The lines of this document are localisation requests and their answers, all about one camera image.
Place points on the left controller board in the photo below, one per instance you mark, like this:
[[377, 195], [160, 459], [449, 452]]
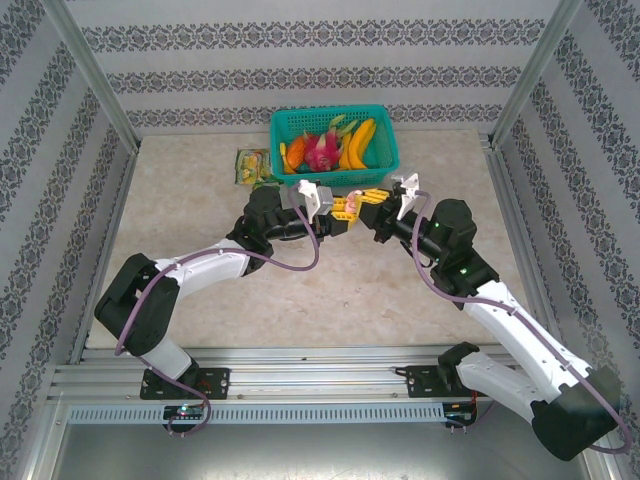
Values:
[[185, 411]]

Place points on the aluminium side rail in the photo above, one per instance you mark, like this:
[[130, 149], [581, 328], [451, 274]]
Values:
[[509, 200], [120, 200]]

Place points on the yellow green snack packet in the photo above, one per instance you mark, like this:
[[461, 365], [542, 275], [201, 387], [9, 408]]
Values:
[[252, 167]]

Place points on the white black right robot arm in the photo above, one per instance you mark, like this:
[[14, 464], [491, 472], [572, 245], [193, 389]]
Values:
[[520, 340]]

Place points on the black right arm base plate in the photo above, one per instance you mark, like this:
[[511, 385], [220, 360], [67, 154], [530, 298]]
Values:
[[422, 382]]

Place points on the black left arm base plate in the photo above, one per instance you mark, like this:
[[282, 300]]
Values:
[[215, 382]]

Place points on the pink dragon fruit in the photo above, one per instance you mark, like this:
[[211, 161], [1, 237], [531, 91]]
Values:
[[320, 150]]

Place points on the orange mango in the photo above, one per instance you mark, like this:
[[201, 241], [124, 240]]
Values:
[[296, 152]]

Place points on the teal plastic mesh basket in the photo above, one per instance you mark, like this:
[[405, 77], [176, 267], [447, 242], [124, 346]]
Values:
[[385, 150]]

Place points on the controller board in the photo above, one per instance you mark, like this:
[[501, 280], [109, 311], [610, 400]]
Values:
[[457, 415], [185, 411]]

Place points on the right controller board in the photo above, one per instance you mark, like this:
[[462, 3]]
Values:
[[457, 415]]

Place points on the yellow banana bunch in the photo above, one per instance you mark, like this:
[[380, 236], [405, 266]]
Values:
[[361, 142]]

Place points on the small yellow fruit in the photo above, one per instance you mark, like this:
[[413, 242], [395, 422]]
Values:
[[283, 155]]

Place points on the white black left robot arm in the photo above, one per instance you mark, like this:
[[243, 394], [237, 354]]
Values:
[[210, 265]]

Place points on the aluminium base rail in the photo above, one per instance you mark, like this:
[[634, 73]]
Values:
[[310, 380]]

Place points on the aluminium frame post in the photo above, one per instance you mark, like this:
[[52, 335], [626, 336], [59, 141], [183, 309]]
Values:
[[94, 75], [532, 75]]

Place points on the small green snack packet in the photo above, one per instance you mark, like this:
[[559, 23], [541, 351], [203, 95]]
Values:
[[265, 183]]

